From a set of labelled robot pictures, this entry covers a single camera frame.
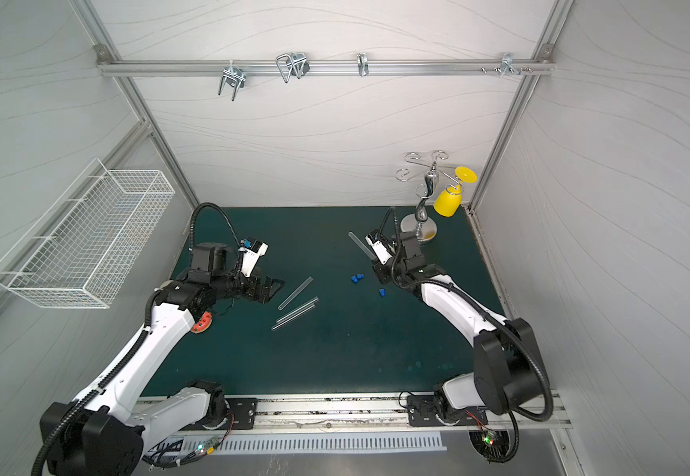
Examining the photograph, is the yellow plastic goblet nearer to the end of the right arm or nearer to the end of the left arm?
the end of the right arm

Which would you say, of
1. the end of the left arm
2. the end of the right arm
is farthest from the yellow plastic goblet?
the end of the left arm

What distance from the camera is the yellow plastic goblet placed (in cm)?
95
